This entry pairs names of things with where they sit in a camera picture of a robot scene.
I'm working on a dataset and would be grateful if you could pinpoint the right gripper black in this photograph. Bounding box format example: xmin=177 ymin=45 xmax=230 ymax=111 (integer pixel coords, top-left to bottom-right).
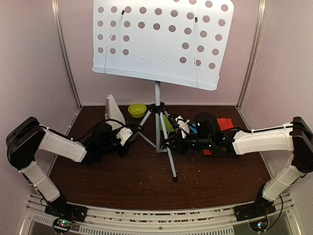
xmin=163 ymin=131 xmax=213 ymax=156

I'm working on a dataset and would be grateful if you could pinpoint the red sheet music paper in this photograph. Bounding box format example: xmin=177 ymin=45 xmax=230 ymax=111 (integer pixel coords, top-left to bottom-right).
xmin=203 ymin=118 xmax=234 ymax=157

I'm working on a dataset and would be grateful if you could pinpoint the white perforated music stand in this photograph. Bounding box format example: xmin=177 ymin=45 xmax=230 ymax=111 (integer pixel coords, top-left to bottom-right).
xmin=91 ymin=0 xmax=236 ymax=183

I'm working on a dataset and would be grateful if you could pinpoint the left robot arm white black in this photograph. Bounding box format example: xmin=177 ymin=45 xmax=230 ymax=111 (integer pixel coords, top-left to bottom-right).
xmin=5 ymin=117 xmax=141 ymax=217

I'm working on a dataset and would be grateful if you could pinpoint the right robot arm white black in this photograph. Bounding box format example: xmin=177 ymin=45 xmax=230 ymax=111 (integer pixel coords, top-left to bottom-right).
xmin=162 ymin=112 xmax=313 ymax=216

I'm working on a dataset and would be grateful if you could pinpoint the green plastic plate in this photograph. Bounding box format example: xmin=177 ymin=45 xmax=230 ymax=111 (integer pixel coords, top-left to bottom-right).
xmin=163 ymin=114 xmax=174 ymax=132

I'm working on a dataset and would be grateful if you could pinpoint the blue sheet music paper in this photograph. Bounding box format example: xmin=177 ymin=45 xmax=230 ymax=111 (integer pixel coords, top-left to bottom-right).
xmin=189 ymin=123 xmax=198 ymax=133

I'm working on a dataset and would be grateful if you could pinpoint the grey metronome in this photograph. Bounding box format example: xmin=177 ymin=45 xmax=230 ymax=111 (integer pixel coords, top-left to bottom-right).
xmin=105 ymin=94 xmax=126 ymax=124

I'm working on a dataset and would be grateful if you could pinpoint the green plastic bowl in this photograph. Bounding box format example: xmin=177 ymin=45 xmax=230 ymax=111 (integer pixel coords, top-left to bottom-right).
xmin=128 ymin=103 xmax=147 ymax=118

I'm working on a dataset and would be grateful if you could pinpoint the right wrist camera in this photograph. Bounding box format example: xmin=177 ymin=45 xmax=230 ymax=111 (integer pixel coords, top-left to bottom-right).
xmin=168 ymin=113 xmax=190 ymax=135

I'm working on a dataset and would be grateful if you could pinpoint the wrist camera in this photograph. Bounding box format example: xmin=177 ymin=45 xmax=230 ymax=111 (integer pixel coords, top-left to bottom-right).
xmin=168 ymin=113 xmax=190 ymax=135
xmin=115 ymin=127 xmax=133 ymax=146

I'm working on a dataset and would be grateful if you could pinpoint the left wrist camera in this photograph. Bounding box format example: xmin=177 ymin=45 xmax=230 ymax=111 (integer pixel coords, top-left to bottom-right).
xmin=115 ymin=127 xmax=133 ymax=146

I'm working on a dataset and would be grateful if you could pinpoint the aluminium front rail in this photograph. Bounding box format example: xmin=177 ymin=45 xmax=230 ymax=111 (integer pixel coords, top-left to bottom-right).
xmin=21 ymin=193 xmax=301 ymax=235

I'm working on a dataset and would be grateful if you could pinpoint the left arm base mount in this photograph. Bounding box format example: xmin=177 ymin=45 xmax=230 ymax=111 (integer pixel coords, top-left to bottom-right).
xmin=45 ymin=203 xmax=88 ymax=234

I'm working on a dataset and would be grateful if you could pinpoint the right aluminium frame post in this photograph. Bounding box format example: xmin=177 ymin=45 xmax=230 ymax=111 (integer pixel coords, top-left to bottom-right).
xmin=236 ymin=0 xmax=268 ymax=113

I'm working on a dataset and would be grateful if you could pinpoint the aluminium frame post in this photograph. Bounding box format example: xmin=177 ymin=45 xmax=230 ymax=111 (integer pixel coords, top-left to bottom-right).
xmin=51 ymin=0 xmax=82 ymax=109
xmin=236 ymin=0 xmax=268 ymax=113

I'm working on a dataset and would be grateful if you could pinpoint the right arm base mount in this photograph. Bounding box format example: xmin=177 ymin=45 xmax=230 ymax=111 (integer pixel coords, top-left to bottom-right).
xmin=234 ymin=203 xmax=276 ymax=233

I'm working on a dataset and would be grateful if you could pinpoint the left aluminium frame post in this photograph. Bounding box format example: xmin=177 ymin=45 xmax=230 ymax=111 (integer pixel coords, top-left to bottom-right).
xmin=51 ymin=0 xmax=82 ymax=109

